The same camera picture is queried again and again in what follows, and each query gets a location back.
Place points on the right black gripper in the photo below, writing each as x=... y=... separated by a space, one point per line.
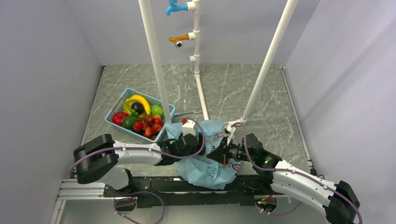
x=221 y=155

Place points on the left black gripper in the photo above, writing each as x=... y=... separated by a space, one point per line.
x=200 y=136

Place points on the light blue plastic bag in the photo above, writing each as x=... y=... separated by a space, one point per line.
x=204 y=172

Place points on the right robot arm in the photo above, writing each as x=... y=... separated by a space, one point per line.
x=337 y=201

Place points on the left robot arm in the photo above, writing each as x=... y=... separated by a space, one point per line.
x=99 y=159

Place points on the green fake fruit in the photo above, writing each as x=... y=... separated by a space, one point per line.
x=157 y=110

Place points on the dark purple fake mangosteen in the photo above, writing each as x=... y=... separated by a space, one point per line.
x=137 y=108

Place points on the dark green fake avocado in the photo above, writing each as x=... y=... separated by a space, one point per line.
x=129 y=121

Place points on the yellow fake pepper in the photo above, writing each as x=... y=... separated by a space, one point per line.
x=127 y=107

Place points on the silver steel wrench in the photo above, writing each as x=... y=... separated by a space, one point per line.
x=194 y=111

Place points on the orange plastic faucet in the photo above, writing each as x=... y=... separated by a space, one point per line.
x=178 y=41

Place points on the blue plastic faucet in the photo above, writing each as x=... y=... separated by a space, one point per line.
x=174 y=7

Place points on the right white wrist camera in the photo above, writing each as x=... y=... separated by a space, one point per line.
x=229 y=131

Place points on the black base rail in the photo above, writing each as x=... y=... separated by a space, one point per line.
x=175 y=191

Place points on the white pvc pipe frame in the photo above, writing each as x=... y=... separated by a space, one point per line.
x=194 y=6

